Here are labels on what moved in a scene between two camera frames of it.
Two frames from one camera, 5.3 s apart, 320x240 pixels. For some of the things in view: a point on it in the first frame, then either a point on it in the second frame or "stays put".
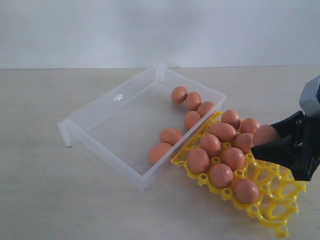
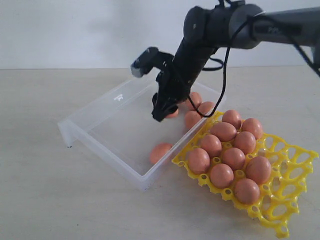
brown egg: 158,151 stays put
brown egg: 264,134 to 259,169
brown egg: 221,176 stays put
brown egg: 211,144 stays put
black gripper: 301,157 to 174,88
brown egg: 170,135 to 173,115
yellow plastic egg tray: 218,154 stays put
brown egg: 244,141 stays put
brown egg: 231,116 stays put
